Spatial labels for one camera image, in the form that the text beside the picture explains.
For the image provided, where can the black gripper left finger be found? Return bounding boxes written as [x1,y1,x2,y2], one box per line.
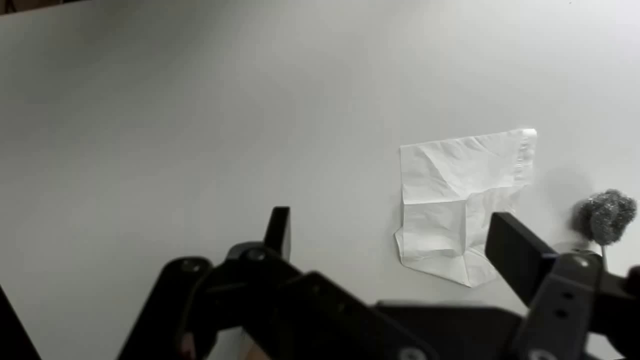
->
[117,206,442,360]

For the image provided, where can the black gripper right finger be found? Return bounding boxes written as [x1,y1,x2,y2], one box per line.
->
[484,212,640,360]

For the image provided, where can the grey steel wool scrubber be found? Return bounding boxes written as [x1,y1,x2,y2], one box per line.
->
[569,188,638,246]

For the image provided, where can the clear plastic wrap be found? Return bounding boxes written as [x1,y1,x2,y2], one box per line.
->
[393,126,539,289]

